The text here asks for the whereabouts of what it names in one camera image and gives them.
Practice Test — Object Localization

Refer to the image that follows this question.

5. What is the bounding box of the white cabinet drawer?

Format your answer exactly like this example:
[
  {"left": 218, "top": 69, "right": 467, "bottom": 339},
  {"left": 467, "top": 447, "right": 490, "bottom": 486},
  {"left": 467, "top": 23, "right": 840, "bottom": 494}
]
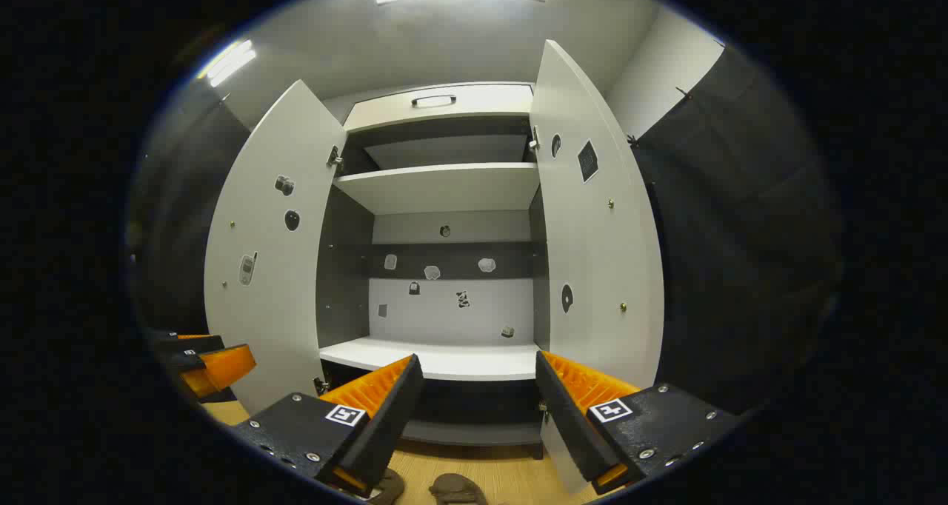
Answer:
[{"left": 343, "top": 83, "right": 535, "bottom": 133}]

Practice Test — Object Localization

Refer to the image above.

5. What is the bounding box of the brown fuzzy shoe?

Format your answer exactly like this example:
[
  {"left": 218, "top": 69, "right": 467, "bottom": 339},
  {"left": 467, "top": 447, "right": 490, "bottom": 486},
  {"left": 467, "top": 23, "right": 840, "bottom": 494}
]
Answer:
[
  {"left": 367, "top": 468, "right": 407, "bottom": 505},
  {"left": 429, "top": 473, "right": 490, "bottom": 505}
]

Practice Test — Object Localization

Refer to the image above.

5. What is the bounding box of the white cabinet door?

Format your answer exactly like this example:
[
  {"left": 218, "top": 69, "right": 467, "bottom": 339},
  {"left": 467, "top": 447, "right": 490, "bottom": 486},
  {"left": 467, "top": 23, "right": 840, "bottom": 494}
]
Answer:
[
  {"left": 204, "top": 79, "right": 349, "bottom": 417},
  {"left": 528, "top": 40, "right": 665, "bottom": 495}
]

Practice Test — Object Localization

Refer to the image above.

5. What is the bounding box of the black backdrop cloth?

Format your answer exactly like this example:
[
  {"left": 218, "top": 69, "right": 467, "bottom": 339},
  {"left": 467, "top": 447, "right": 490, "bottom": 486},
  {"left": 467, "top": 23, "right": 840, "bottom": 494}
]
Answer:
[{"left": 630, "top": 42, "right": 845, "bottom": 417}]

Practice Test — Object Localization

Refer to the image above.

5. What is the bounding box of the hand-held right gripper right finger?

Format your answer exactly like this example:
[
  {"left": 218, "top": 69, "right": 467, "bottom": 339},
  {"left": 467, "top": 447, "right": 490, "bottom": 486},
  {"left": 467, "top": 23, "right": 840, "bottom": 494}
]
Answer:
[{"left": 535, "top": 351, "right": 741, "bottom": 497}]

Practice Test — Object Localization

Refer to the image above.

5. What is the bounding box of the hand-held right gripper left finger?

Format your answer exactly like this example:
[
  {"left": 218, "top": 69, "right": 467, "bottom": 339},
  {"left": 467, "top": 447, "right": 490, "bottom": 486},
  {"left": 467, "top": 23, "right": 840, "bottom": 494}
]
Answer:
[{"left": 230, "top": 353, "right": 427, "bottom": 500}]

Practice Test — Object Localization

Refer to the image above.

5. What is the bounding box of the white shoe cabinet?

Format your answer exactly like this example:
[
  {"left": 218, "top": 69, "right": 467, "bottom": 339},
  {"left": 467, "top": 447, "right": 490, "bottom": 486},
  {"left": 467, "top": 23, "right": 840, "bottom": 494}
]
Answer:
[{"left": 315, "top": 81, "right": 553, "bottom": 461}]

